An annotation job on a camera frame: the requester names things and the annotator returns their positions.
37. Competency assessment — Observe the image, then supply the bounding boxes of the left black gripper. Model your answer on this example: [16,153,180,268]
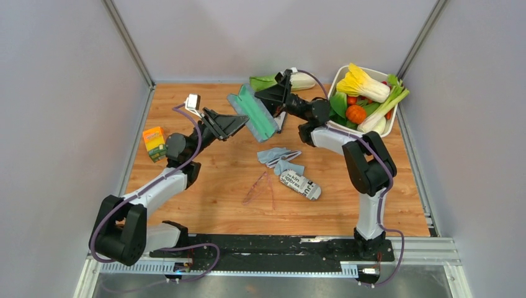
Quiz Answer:
[188,108,251,161]

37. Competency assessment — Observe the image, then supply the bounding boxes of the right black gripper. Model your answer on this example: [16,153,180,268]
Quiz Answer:
[246,75,310,123]

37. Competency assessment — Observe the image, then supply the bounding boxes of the grey glasses case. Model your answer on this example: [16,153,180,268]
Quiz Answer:
[227,84,279,143]

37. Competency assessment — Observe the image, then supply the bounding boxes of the light blue cleaning cloth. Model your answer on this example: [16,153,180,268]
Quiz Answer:
[257,147,305,176]

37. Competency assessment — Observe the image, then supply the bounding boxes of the pink transparent sunglasses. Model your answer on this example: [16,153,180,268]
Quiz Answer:
[242,171,275,210]

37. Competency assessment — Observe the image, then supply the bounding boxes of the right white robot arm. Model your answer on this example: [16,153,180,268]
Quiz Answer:
[255,70,397,260]

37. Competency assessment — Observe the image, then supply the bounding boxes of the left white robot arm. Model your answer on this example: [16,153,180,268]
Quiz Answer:
[89,108,249,266]

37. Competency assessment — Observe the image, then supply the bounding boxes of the grey razor package box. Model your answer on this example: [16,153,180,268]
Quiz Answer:
[274,111,287,133]

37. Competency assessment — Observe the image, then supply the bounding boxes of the green white napa cabbage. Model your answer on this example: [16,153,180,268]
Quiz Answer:
[249,73,316,92]

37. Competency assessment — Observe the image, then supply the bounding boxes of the green leafy vegetable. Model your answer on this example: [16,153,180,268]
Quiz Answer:
[329,91,348,125]

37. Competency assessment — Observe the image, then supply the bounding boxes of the white rectangular tray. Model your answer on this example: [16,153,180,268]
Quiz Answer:
[327,65,398,138]

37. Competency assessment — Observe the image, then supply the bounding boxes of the orange green carton box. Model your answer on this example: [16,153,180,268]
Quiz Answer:
[142,126,167,163]

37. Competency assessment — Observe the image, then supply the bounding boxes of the yellow white bok choy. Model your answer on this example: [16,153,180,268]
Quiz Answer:
[336,63,391,103]

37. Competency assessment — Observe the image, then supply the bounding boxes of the small orange pumpkin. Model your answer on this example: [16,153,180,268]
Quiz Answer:
[345,105,367,124]

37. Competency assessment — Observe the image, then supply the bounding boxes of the newspaper print pouch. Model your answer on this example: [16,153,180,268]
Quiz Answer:
[280,169,321,201]

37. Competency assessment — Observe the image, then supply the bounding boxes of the green white leek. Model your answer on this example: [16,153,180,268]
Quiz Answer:
[357,74,410,133]

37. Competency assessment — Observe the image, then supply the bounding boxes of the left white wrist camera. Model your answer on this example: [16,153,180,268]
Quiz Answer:
[184,94,202,118]

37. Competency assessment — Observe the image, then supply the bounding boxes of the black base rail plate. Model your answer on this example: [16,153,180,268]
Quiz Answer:
[149,234,395,273]

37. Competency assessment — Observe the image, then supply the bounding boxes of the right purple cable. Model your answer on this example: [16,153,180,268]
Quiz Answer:
[295,69,406,287]

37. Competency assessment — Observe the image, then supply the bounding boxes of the purple cable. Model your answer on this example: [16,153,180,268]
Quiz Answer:
[88,103,221,284]
[295,69,406,287]

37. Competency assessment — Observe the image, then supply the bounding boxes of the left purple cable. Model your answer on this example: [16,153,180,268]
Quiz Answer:
[88,103,221,284]

